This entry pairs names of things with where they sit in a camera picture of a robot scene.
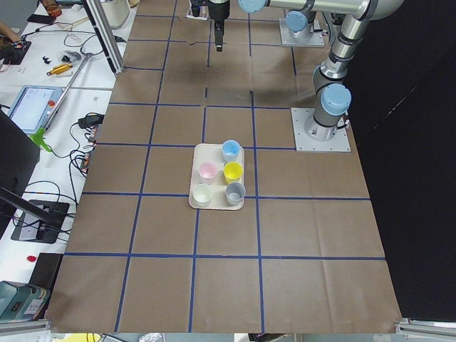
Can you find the yellow cup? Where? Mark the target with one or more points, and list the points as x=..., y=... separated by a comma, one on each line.
x=233, y=172

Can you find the black power adapter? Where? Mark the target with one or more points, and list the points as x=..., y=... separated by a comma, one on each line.
x=90, y=120

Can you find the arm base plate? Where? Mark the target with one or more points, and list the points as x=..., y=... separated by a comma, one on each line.
x=310, y=37
x=309, y=136

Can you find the cream plastic tray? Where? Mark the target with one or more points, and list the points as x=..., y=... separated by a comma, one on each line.
x=205, y=152

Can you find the aluminium frame post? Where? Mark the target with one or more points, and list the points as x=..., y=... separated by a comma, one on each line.
x=100, y=24

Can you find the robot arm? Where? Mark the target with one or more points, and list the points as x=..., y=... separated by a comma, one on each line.
x=333, y=98
x=300, y=23

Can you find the blue cup on tray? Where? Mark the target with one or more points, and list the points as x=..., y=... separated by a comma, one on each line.
x=230, y=150

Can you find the black monitor stand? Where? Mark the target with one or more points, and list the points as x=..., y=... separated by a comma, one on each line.
x=41, y=221

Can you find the pink cup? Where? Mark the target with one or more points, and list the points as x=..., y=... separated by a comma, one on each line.
x=207, y=172

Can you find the pale green cup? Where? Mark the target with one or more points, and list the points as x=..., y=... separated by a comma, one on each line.
x=202, y=195

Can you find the grey cup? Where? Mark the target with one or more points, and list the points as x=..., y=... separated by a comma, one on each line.
x=235, y=193

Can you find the yellow shock absorber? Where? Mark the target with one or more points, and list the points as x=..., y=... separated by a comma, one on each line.
x=59, y=69

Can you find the teach pendant tablet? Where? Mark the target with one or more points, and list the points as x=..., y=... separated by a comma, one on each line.
x=32, y=106

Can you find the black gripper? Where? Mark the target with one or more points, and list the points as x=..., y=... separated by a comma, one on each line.
x=218, y=10

